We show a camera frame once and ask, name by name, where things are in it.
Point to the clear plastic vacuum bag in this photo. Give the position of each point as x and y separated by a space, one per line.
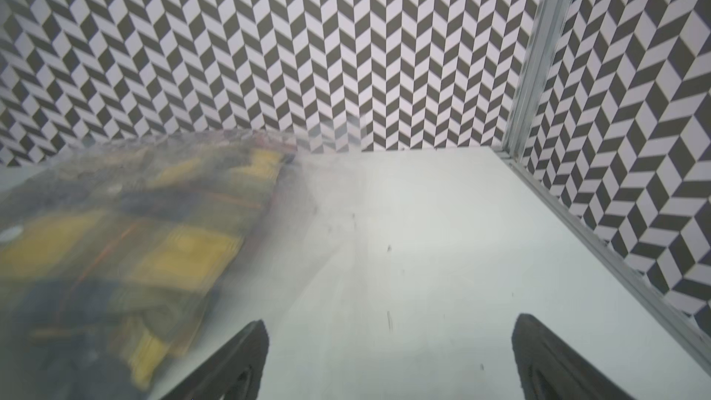
295 272

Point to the yellow plaid shirt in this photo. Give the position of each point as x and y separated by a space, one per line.
121 252

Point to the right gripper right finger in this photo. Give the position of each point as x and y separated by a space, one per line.
551 369

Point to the black shirt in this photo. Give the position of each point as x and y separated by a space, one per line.
62 371

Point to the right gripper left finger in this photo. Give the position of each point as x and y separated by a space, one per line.
233 372

